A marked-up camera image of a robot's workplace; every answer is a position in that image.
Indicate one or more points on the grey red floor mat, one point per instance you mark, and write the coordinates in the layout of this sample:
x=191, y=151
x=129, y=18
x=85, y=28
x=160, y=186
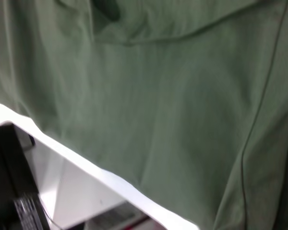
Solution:
x=115, y=216

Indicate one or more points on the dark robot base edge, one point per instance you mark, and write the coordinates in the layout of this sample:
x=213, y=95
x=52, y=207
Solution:
x=9, y=179

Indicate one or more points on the dark green FREE print t-shirt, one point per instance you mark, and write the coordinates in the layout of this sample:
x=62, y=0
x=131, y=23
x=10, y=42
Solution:
x=158, y=83

